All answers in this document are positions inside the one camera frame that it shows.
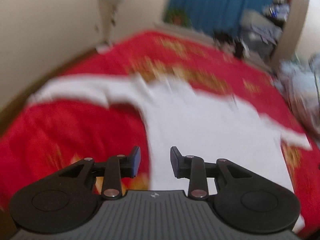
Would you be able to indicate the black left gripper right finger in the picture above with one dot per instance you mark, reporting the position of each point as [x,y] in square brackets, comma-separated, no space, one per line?
[197,171]

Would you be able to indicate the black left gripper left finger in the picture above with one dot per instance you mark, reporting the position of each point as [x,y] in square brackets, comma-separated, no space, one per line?
[112,171]

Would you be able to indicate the white long-sleeve shirt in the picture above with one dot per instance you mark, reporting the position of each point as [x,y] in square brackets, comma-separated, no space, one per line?
[196,122]

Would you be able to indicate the red floral bed blanket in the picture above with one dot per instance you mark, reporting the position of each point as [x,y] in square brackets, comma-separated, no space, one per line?
[47,137]

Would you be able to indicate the black bag on sill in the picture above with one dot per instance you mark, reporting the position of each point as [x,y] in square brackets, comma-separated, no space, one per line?
[234,46]

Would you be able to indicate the plaid grey quilt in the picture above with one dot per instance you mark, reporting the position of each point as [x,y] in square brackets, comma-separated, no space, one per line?
[299,85]

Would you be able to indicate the clear plastic storage bin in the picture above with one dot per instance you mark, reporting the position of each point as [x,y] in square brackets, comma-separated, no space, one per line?
[258,33]

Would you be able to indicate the potted green plant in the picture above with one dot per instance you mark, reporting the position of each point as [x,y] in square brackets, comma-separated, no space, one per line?
[177,17]

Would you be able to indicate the blue curtain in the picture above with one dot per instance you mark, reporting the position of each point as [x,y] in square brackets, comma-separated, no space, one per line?
[222,15]

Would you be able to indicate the wooden wardrobe panel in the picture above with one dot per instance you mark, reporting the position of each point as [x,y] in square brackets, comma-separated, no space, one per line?
[291,33]

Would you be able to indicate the white standing fan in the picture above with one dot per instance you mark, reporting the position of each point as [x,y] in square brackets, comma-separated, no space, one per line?
[108,12]

